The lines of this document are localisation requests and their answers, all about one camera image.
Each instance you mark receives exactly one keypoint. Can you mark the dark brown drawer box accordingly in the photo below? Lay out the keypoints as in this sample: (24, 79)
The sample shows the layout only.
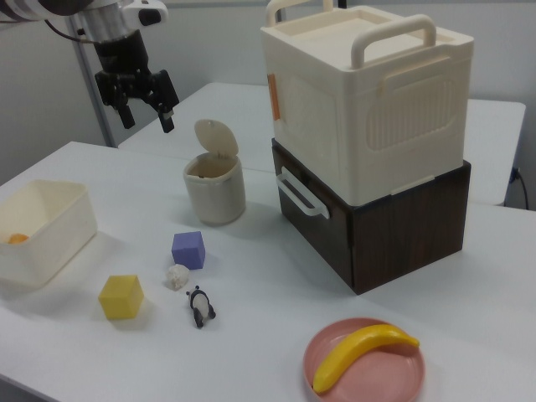
(398, 238)

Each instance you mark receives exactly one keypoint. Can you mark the cream trash can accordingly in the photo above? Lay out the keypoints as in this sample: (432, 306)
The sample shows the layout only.
(213, 197)

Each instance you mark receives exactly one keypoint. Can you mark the cream trash can lid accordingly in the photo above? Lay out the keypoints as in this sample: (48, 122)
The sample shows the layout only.
(215, 138)

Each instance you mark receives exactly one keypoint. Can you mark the crumpled white paper ball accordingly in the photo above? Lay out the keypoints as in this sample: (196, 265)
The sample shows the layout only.
(176, 276)

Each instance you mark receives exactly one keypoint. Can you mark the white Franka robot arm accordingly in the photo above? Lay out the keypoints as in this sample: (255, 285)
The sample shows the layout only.
(104, 21)

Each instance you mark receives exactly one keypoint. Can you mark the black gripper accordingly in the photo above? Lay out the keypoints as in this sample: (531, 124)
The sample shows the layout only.
(123, 58)

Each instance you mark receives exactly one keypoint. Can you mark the yellow cube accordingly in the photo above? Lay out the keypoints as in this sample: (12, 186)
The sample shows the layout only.
(119, 299)

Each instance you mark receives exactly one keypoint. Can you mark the pink plate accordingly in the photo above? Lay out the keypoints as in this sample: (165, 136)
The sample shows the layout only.
(377, 377)

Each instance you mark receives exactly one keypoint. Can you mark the yellow banana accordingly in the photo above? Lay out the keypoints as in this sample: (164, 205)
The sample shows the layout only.
(356, 347)

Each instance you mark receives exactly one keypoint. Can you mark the orange bread piece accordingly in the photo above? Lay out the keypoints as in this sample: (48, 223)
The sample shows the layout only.
(17, 238)

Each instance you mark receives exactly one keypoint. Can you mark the panda toy figure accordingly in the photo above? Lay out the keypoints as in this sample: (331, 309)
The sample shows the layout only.
(201, 305)

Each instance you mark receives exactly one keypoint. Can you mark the purple cube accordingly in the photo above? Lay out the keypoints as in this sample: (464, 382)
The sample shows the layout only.
(188, 249)

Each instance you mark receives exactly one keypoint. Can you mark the cream open plastic container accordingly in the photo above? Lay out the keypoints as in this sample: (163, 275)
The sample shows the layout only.
(54, 255)

